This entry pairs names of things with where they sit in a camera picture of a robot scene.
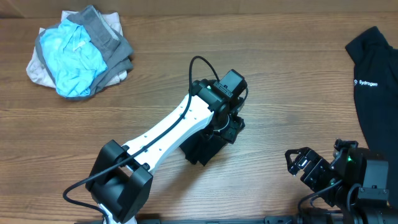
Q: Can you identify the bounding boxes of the black t-shirt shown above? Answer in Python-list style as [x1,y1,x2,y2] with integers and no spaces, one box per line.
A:
[180,131,228,166]

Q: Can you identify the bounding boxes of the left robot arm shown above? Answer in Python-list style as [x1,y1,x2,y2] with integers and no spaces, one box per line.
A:
[85,78,248,223]

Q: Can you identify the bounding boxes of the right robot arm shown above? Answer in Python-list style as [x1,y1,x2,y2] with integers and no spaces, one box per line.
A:
[285,144,397,224]

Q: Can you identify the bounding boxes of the black shirt with white logo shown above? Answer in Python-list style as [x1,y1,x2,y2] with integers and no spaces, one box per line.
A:
[345,26,397,208]

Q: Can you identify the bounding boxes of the grey folded garment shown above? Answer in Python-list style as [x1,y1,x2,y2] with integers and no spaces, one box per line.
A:
[34,5,134,100]

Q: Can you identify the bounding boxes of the light blue folded shirt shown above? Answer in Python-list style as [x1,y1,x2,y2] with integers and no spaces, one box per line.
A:
[37,19,108,98]

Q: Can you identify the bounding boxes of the beige folded garment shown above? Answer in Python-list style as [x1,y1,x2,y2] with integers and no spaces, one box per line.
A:
[26,12,127,88]

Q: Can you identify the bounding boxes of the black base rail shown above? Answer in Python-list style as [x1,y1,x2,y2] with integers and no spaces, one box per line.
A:
[132,216,343,224]

